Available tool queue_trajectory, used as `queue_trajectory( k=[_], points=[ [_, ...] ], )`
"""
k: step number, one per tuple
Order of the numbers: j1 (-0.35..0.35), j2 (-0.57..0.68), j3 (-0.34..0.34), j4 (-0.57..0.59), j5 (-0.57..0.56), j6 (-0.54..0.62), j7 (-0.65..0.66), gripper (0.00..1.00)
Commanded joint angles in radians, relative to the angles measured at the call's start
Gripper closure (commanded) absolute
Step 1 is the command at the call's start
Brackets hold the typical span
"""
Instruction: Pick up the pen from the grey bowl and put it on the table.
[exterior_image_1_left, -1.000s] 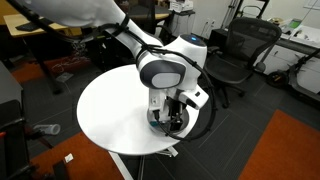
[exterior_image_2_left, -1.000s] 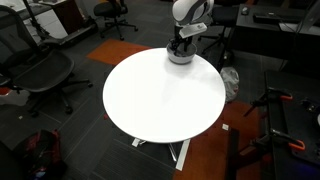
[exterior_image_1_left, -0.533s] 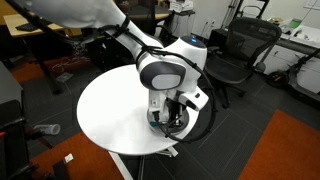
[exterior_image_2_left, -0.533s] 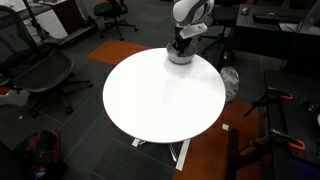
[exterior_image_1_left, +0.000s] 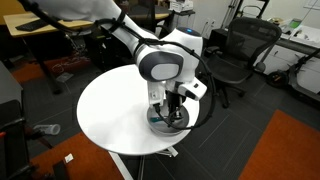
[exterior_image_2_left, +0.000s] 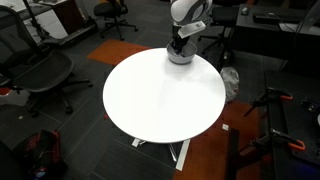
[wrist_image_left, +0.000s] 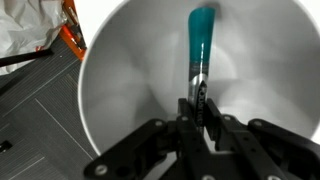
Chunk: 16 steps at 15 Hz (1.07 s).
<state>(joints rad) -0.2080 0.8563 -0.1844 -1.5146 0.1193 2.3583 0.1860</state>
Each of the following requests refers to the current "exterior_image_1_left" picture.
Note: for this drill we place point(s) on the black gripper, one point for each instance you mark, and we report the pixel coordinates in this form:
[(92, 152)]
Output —
[(173, 99)]

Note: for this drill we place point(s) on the teal pen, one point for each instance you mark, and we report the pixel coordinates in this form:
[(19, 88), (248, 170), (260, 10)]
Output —
[(155, 118)]

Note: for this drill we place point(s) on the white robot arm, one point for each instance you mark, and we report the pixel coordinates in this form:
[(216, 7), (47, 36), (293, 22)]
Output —
[(100, 10)]

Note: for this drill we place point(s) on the grey bowl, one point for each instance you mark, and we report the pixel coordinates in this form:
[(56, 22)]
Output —
[(166, 128)]

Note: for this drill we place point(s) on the white table base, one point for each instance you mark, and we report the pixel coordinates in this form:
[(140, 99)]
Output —
[(166, 152)]

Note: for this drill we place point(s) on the black electric scooter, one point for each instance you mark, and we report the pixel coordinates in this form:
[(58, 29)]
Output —
[(277, 79)]

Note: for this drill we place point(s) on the black mesh office chair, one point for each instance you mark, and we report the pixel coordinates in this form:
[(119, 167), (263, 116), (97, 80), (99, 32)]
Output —
[(253, 36)]

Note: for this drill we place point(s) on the small white paper tag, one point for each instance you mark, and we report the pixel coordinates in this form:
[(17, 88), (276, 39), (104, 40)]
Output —
[(69, 158)]

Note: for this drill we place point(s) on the clear plastic cup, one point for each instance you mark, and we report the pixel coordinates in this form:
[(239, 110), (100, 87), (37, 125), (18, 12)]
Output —
[(48, 129)]

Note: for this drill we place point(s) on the wooden desk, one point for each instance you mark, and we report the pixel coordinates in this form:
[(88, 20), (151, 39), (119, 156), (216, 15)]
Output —
[(66, 25)]

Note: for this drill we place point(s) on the white desk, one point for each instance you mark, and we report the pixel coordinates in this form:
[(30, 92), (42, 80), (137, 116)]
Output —
[(310, 36)]

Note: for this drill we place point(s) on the black stand with orange clamp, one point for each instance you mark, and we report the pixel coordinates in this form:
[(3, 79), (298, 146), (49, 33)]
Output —
[(13, 150)]

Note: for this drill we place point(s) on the black keyboard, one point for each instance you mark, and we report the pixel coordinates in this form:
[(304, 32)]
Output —
[(31, 25)]

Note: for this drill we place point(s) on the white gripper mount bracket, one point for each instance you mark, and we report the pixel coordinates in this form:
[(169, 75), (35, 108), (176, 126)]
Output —
[(156, 93)]

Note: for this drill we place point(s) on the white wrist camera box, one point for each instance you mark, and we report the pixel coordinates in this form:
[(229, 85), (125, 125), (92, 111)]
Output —
[(193, 88)]

